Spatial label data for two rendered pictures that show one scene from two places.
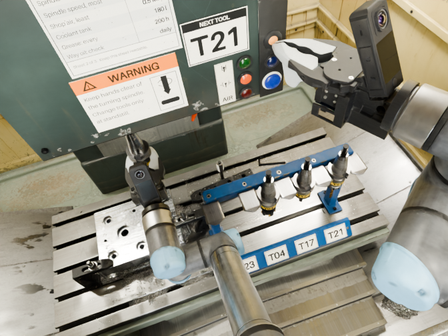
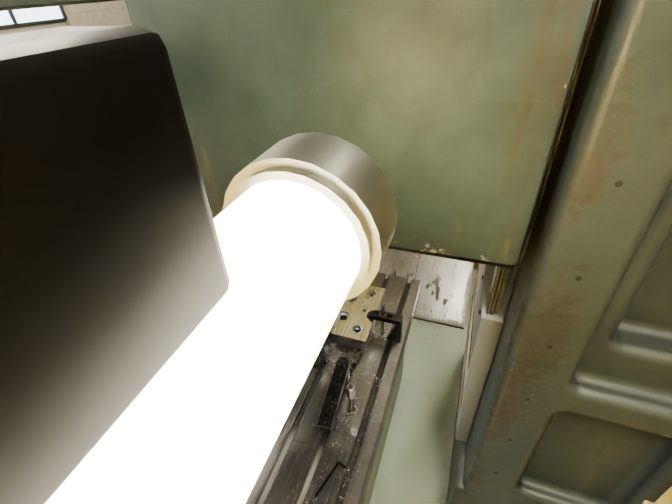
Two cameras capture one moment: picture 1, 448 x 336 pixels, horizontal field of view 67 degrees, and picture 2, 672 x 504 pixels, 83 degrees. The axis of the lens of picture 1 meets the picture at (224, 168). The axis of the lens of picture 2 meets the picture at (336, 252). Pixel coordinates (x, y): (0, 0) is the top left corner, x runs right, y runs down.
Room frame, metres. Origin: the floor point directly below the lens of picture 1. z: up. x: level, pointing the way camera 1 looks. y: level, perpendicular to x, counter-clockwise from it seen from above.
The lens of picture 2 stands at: (1.11, -0.58, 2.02)
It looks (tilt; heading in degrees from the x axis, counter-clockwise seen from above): 36 degrees down; 122
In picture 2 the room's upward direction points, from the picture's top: 3 degrees counter-clockwise
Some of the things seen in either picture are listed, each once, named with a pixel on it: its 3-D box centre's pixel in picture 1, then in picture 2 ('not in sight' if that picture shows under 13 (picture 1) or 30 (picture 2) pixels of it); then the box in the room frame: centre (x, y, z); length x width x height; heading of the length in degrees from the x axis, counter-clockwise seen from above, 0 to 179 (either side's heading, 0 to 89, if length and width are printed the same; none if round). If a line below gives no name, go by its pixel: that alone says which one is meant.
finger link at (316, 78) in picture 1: (317, 71); not in sight; (0.37, -0.15, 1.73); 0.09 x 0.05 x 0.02; 41
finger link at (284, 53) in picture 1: (291, 69); not in sight; (0.40, -0.13, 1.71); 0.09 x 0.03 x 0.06; 41
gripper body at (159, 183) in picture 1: (153, 197); not in sight; (0.48, 0.20, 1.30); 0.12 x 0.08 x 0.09; 11
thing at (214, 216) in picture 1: (213, 214); not in sight; (0.45, 0.05, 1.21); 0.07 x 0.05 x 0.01; 11
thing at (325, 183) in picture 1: (321, 177); not in sight; (0.51, -0.27, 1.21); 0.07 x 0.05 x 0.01; 11
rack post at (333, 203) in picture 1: (336, 180); not in sight; (0.58, -0.37, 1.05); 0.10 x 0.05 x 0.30; 11
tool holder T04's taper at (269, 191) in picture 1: (268, 186); not in sight; (0.48, -0.11, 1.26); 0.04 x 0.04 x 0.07
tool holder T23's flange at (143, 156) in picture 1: (139, 151); not in sight; (0.60, 0.22, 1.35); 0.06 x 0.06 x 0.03
